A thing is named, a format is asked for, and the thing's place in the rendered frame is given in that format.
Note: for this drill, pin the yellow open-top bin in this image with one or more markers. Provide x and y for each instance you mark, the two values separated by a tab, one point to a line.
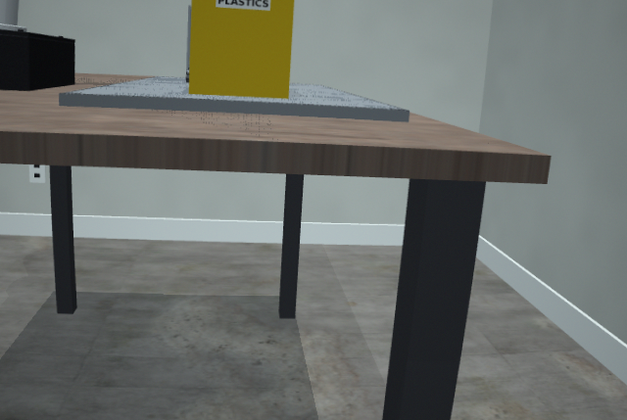
241	48

